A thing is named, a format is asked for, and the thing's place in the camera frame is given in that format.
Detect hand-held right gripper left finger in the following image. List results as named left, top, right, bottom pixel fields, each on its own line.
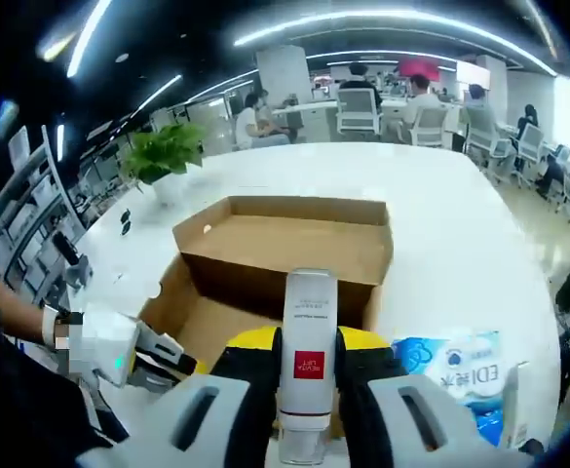
left=74, top=326, right=285, bottom=468

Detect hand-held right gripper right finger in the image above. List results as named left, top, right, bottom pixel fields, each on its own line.
left=335, top=325, right=534, bottom=468

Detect light blue soft wipes pack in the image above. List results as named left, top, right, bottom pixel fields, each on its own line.
left=390, top=330, right=503, bottom=415

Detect white cosmetic tube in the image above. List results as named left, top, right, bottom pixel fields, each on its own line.
left=277, top=268, right=339, bottom=468

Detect brown cardboard shoe box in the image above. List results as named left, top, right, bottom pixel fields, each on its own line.
left=137, top=195, right=396, bottom=379

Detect grey device stand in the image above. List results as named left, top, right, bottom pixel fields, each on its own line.
left=63, top=255, right=95, bottom=294

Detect person's black jacket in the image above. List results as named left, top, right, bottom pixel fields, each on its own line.
left=1, top=335, right=130, bottom=459

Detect black round object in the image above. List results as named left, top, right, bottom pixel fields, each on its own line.
left=517, top=436, right=547, bottom=457

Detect grey storage rack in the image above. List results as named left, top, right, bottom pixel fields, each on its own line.
left=0, top=124, right=91, bottom=298

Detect green plant in white pot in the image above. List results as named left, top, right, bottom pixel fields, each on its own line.
left=118, top=123, right=208, bottom=206

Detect white office chair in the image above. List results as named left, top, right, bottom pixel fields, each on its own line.
left=400, top=104, right=449, bottom=147
left=464, top=104, right=514, bottom=170
left=335, top=87, right=383, bottom=134
left=513, top=124, right=547, bottom=189

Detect ceiling light strips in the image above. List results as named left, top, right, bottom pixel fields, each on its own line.
left=40, top=0, right=558, bottom=162

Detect red hanging fabric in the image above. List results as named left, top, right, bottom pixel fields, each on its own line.
left=395, top=56, right=440, bottom=82

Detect white wrist strap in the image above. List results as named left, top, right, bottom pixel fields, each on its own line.
left=40, top=304, right=84, bottom=347

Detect pink wall screen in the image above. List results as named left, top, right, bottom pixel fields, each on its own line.
left=456, top=61, right=491, bottom=89

